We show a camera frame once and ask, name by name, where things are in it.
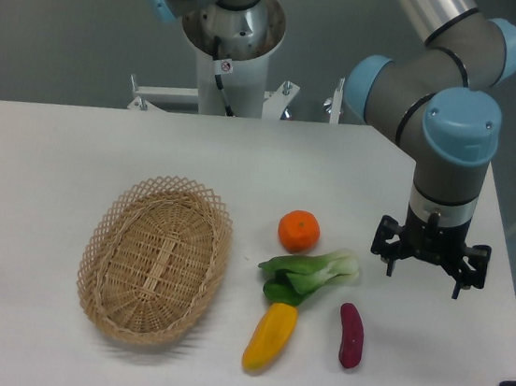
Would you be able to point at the yellow pepper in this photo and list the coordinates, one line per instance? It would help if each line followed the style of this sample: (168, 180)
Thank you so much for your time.
(270, 337)

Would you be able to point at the purple sweet potato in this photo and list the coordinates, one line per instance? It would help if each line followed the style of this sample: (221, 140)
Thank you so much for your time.
(352, 336)

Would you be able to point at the woven wicker basket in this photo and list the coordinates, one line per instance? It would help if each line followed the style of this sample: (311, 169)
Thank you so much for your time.
(155, 261)

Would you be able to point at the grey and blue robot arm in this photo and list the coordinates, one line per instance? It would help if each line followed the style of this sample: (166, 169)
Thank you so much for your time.
(435, 109)

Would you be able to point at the orange tangerine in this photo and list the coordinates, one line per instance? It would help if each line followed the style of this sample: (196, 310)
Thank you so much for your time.
(298, 231)

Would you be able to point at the green bok choy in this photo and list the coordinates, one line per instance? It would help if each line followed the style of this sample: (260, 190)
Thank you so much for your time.
(291, 279)

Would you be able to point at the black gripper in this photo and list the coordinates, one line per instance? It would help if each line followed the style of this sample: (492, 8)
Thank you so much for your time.
(425, 239)

